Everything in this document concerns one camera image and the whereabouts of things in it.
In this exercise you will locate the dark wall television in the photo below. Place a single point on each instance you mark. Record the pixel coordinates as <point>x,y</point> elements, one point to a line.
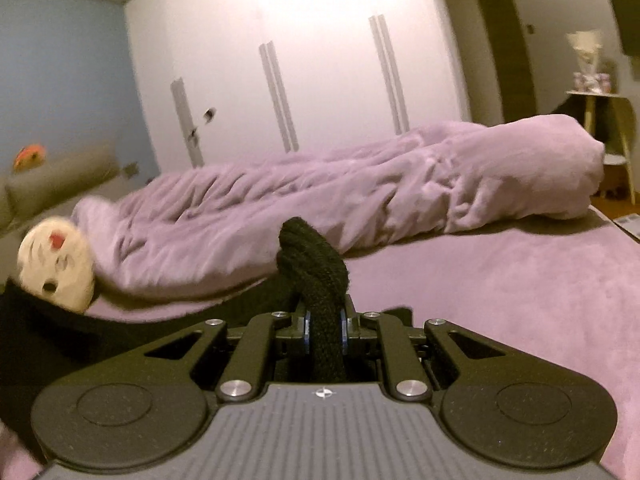
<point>625,15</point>

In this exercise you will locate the small pink figurines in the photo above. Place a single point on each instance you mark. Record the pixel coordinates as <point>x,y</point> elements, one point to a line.
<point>592,81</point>

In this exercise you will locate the light wooden side table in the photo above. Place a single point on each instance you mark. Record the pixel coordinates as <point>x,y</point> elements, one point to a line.
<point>607,130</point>

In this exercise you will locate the white wardrobe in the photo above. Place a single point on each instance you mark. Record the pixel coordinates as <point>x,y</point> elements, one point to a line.
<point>300,60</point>

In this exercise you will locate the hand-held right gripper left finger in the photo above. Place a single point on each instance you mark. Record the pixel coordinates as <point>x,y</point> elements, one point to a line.
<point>306,331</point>

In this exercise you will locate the cream cat plush toy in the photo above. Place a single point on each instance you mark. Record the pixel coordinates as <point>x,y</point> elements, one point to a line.
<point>57,270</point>

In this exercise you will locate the orange plush toy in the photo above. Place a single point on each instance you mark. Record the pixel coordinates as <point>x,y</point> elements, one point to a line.
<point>30,157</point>

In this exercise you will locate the purple bed sheet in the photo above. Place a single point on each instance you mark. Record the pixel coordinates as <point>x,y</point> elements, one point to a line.
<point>500,300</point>

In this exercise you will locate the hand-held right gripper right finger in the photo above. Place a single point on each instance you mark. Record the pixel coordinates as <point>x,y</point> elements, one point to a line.
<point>345,331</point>

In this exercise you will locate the grey padded headboard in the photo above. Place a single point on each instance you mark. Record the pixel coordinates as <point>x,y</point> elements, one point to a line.
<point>55,185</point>

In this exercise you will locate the dark brown door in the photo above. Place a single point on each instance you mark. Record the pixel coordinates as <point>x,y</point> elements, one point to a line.
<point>505,45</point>

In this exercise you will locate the purple rolled duvet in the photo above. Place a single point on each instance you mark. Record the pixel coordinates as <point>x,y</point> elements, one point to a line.
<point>350,195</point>

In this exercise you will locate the black knit sweater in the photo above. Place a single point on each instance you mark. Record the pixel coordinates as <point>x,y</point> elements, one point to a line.
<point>310,270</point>

